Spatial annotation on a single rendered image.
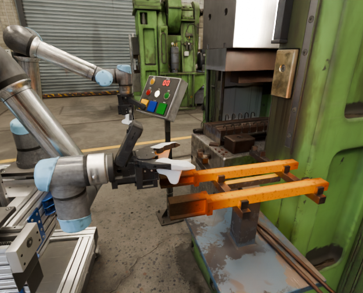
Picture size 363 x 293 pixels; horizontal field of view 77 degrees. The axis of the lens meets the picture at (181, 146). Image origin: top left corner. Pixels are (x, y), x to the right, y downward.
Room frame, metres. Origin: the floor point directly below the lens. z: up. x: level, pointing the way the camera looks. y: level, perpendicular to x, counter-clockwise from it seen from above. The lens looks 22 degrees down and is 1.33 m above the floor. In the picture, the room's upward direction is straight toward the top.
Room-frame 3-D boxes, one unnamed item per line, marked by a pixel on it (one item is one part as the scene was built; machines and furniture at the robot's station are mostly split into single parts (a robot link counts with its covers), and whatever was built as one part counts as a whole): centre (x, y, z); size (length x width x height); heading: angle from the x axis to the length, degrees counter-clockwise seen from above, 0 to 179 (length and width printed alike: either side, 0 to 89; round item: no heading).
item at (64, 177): (0.47, 0.27, 1.08); 0.11 x 0.08 x 0.09; 104
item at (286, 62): (0.91, -0.39, 1.27); 0.09 x 0.02 x 0.17; 20
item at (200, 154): (0.71, -0.17, 1.02); 0.23 x 0.06 x 0.02; 106
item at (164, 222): (1.66, 0.10, 0.05); 0.22 x 0.22 x 0.09; 20
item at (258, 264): (0.59, -0.20, 0.75); 0.40 x 0.30 x 0.02; 16
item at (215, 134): (1.23, -0.36, 0.96); 0.42 x 0.20 x 0.09; 110
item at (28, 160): (1.07, 0.77, 0.87); 0.15 x 0.15 x 0.10
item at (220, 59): (1.23, -0.36, 1.32); 0.42 x 0.20 x 0.10; 110
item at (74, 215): (0.49, 0.27, 0.98); 0.11 x 0.08 x 0.11; 4
